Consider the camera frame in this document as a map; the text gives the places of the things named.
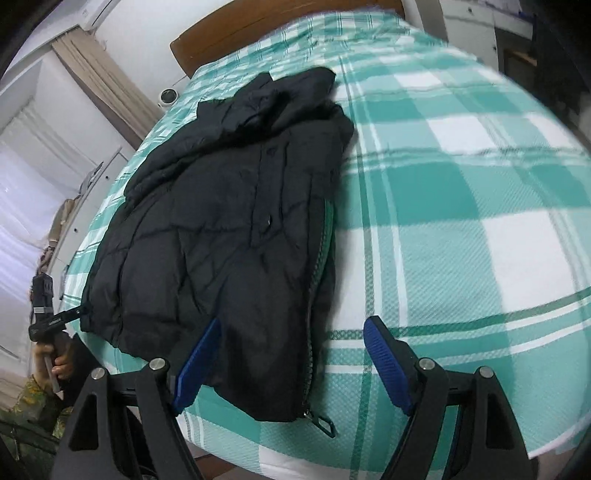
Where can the black puffer jacket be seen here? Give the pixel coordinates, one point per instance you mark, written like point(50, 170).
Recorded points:
point(207, 254)

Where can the white bedside desk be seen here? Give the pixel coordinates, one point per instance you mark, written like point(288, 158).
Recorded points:
point(466, 27)

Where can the small white fan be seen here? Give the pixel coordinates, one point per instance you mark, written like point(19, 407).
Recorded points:
point(167, 96)

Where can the white sheer curtain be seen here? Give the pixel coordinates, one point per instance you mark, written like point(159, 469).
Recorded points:
point(18, 207)

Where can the white drawer cabinet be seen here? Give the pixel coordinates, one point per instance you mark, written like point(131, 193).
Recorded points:
point(104, 168)

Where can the black coat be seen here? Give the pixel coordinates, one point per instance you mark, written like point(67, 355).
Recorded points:
point(551, 55)

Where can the green patterned cloth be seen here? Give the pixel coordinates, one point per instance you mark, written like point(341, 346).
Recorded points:
point(27, 410)

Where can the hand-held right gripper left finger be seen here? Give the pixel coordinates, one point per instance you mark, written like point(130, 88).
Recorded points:
point(196, 369)

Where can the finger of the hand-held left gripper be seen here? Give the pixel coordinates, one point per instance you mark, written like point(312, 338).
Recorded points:
point(60, 321)

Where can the person's left hand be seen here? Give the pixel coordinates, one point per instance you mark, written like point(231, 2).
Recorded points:
point(63, 357)

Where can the green plaid bed blanket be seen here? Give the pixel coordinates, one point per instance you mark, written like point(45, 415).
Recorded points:
point(461, 184)

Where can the beige curtain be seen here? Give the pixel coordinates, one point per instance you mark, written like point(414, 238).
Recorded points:
point(106, 87)

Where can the beige crumpled cloth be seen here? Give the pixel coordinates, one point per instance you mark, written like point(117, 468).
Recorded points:
point(51, 226)

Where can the wooden bed headboard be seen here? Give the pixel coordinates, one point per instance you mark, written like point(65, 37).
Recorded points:
point(207, 44)

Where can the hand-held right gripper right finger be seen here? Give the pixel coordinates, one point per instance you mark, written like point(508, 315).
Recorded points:
point(385, 364)

